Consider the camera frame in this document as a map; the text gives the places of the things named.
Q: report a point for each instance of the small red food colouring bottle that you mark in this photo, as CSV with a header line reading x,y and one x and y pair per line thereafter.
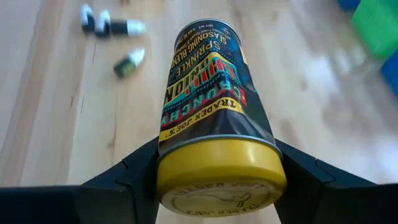
x,y
103,25

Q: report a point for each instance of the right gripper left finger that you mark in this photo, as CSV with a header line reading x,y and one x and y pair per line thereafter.
x,y
124,193

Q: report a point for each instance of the black label dropper bottle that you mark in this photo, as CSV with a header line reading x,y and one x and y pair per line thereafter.
x,y
127,63

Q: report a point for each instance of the green plastic basket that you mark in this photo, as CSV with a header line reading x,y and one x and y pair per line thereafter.
x,y
376,25

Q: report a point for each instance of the small dark food colouring bottle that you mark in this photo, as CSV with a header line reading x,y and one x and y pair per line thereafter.
x,y
127,27

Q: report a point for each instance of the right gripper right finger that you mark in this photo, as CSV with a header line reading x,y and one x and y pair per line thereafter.
x,y
311,199

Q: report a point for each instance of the black seasoning can yellow lid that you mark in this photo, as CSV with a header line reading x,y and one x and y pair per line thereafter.
x,y
211,109

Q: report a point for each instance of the small purple food colouring bottle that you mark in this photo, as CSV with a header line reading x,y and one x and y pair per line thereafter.
x,y
87,20

